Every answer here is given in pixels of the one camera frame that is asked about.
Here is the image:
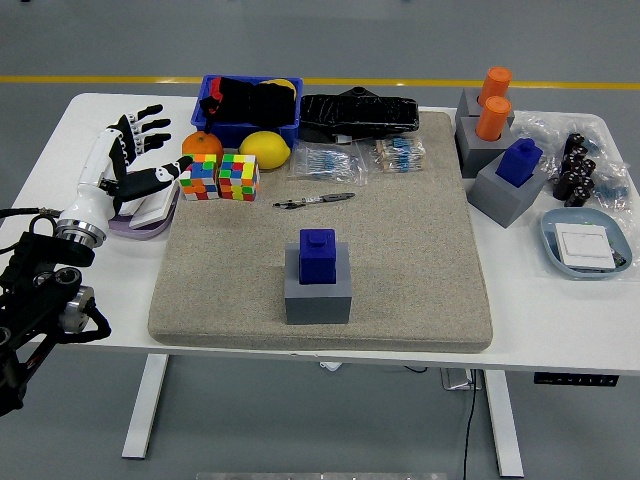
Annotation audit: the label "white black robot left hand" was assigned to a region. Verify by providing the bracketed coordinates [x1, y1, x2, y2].
[57, 103, 195, 236]

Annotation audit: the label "blue square seal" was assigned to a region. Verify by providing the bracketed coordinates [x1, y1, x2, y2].
[298, 228, 337, 286]
[495, 138, 544, 189]

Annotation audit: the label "grey seal holder block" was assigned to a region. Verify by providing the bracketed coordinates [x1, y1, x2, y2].
[467, 152, 548, 230]
[453, 116, 514, 179]
[283, 242, 353, 325]
[455, 88, 516, 126]

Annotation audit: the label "orange cylinder seal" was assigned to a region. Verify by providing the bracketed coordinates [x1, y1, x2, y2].
[474, 95, 513, 142]
[479, 66, 514, 104]

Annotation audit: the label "purple tray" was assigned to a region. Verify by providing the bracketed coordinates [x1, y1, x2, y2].
[107, 187, 180, 241]

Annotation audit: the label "colourful puzzle cube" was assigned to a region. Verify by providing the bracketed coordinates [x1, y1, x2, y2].
[178, 153, 220, 202]
[217, 153, 261, 201]

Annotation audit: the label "orange fruit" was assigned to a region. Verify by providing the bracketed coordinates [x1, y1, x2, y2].
[181, 132, 225, 159]

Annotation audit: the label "blue plastic bin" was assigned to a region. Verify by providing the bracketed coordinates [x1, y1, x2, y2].
[190, 74, 305, 150]

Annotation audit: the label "black cloth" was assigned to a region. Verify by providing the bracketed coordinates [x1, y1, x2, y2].
[199, 75, 297, 126]

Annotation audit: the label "yellow lemon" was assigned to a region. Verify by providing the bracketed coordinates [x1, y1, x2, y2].
[238, 131, 292, 170]

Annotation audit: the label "black pen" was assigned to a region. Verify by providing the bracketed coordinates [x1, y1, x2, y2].
[273, 192, 356, 210]

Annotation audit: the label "clear bag of blue resistors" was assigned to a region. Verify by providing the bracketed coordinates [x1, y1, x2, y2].
[289, 142, 370, 187]
[357, 135, 429, 175]

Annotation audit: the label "white table leg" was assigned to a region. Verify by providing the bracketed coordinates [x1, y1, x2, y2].
[121, 353, 170, 460]
[482, 369, 525, 478]

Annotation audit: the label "beige foam mat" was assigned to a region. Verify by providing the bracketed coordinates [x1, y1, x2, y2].
[147, 110, 494, 355]

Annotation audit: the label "white box under table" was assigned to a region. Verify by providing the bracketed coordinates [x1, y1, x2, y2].
[439, 368, 484, 392]

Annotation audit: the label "clear plastic bags of parts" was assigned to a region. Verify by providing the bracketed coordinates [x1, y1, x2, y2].
[512, 109, 632, 201]

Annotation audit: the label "blue-grey tray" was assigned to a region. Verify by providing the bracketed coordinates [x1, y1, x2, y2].
[540, 207, 634, 280]

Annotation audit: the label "black table control panel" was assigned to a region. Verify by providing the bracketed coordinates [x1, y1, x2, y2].
[532, 372, 620, 388]

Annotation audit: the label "white switch panel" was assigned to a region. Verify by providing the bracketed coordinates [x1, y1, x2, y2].
[553, 222, 617, 274]
[128, 182, 179, 230]
[113, 195, 149, 217]

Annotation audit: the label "black power cable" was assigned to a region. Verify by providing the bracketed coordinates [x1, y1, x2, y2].
[462, 369, 479, 480]

